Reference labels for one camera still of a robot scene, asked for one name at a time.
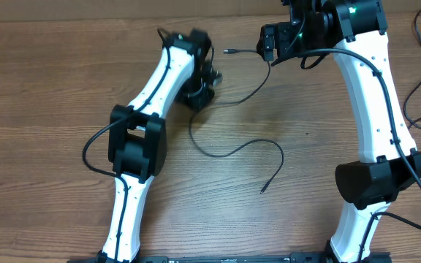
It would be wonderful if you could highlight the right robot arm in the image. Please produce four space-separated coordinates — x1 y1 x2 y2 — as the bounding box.
257 0 421 262

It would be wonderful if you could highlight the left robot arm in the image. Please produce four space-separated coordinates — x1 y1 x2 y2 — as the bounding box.
96 29 221 262

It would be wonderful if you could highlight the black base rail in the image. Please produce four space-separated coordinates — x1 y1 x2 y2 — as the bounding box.
67 252 392 263

